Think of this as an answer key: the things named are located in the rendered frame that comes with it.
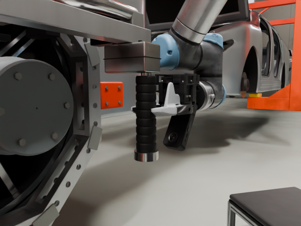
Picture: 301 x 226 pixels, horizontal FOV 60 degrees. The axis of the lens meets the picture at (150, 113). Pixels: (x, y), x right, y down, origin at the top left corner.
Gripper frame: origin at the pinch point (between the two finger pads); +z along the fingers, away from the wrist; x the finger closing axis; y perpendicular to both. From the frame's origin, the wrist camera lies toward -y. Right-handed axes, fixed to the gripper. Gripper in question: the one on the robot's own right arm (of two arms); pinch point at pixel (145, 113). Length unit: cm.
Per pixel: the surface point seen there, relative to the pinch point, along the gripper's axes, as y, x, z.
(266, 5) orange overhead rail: 244, -132, -870
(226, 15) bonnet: 92, -84, -314
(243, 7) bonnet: 98, -61, -309
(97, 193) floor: -82, -120, -107
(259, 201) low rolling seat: -49, 5, -86
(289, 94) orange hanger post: -10, -7, -340
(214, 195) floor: -83, -40, -155
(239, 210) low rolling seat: -53, -2, -80
